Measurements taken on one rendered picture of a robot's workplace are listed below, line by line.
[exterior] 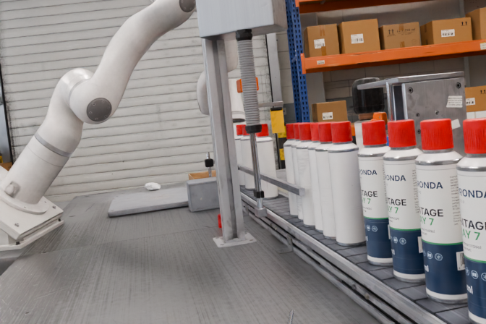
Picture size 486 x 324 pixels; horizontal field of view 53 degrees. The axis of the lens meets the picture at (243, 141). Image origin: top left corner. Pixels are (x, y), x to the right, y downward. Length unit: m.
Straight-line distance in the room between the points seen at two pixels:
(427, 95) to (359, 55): 4.18
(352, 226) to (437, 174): 0.28
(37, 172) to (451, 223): 1.18
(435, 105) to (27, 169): 1.13
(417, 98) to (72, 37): 5.26
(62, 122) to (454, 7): 5.30
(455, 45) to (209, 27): 4.35
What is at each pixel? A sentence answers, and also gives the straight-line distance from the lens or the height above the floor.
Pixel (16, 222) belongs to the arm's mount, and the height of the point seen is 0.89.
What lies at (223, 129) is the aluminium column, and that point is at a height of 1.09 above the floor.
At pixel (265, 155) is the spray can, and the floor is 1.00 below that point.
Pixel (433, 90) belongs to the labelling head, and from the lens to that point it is 0.77.
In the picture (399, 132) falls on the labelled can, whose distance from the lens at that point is 0.64.
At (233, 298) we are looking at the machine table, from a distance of 0.80.
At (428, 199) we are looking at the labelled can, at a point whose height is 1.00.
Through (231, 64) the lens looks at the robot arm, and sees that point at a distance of 1.63.
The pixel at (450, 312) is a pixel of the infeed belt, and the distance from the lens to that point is 0.59.
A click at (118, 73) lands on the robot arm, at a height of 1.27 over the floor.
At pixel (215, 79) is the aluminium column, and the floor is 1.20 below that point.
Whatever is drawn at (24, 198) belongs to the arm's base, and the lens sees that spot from 1.54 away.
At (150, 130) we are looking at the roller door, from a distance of 5.55.
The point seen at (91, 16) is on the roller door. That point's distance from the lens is 5.80.
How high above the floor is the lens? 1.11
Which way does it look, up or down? 3 degrees down
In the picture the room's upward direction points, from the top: 6 degrees counter-clockwise
